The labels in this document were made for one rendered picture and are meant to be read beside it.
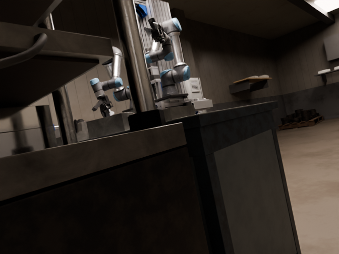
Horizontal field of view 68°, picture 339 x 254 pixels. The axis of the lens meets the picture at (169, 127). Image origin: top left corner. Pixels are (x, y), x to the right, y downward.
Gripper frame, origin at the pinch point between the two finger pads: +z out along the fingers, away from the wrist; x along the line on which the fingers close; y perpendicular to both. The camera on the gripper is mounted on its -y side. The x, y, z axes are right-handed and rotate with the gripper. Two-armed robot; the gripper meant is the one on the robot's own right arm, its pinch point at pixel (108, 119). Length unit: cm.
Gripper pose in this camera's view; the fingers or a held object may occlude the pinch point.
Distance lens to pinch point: 210.1
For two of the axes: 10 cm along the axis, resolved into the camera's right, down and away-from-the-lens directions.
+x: -6.9, 2.8, 6.7
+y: 6.1, -2.7, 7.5
